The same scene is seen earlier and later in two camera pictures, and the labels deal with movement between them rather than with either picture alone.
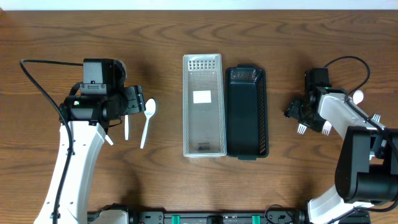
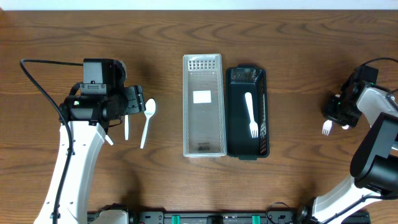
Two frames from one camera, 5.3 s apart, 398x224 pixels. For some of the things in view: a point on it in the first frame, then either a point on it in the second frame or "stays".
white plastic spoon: (150, 108) stays
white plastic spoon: (109, 140) stays
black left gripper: (134, 99) stays
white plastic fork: (301, 130) -> (253, 126)
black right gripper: (291, 111) -> (328, 111)
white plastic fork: (326, 127) stays
